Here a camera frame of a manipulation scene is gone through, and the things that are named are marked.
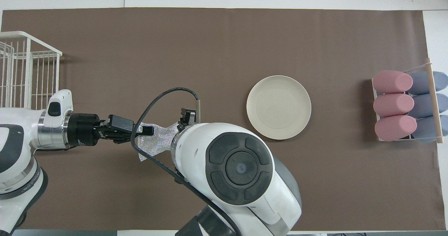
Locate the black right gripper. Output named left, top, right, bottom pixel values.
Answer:
left=135, top=108, right=197, bottom=136

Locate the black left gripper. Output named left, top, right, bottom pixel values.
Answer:
left=67, top=113, right=135, bottom=146

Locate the clear plastic wrap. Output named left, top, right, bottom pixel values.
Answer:
left=138, top=122, right=181, bottom=162

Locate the cream round plate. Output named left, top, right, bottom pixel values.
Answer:
left=246, top=75, right=312, bottom=140

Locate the brown table mat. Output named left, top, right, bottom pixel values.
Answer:
left=0, top=8, right=447, bottom=231

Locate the pink plastic cup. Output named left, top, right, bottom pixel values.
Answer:
left=373, top=93, right=415, bottom=118
left=374, top=115, right=418, bottom=141
left=372, top=70, right=413, bottom=93

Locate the blue plastic cup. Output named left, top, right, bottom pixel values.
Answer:
left=408, top=71, right=448, bottom=95
left=411, top=115, right=448, bottom=143
left=409, top=93, right=448, bottom=118

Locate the white cup rack wooden bar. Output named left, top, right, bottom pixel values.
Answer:
left=371, top=57, right=445, bottom=144

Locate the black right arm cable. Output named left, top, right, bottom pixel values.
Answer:
left=130, top=87, right=245, bottom=236

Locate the white wire dish rack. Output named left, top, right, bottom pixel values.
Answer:
left=0, top=31, right=63, bottom=110

